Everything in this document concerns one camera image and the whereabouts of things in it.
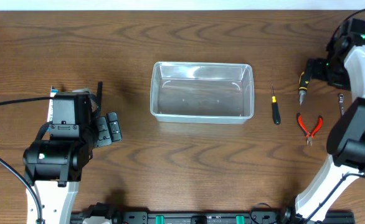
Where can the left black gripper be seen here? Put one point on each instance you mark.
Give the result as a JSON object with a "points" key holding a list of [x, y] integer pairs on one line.
{"points": [[101, 132]]}

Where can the thin black yellow screwdriver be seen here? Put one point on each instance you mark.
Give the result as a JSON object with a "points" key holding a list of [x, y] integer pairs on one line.
{"points": [[275, 111]]}

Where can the silver wrench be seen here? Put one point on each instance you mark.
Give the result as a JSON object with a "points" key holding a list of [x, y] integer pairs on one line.
{"points": [[341, 103]]}

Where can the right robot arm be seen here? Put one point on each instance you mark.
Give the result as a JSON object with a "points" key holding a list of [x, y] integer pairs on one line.
{"points": [[345, 147]]}

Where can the blue white screwdriver box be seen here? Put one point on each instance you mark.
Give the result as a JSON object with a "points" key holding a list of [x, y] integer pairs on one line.
{"points": [[53, 92]]}

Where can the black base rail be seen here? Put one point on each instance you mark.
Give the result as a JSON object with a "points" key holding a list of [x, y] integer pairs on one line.
{"points": [[105, 213]]}

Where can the stubby yellow black screwdriver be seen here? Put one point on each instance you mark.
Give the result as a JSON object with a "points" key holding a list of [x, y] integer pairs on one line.
{"points": [[303, 85]]}

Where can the clear plastic container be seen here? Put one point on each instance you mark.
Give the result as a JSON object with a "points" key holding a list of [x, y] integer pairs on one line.
{"points": [[202, 92]]}

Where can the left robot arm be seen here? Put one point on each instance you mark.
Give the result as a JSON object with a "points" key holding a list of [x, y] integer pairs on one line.
{"points": [[53, 167]]}

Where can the small black orange hammer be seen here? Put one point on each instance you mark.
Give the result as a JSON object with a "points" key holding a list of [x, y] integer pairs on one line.
{"points": [[98, 99]]}

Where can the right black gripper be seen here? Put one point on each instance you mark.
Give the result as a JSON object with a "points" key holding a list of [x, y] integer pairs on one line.
{"points": [[311, 70]]}

